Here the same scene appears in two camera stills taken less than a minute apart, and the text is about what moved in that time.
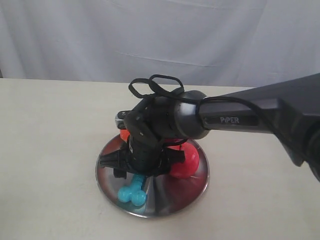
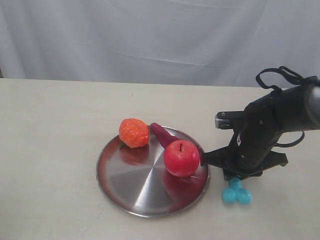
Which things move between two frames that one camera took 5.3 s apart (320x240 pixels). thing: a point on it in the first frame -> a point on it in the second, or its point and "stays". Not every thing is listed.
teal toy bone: [134, 193] -> [235, 193]
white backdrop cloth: [239, 44] stays
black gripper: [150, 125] -> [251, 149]
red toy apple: [188, 167] stays
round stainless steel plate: [165, 194] stays
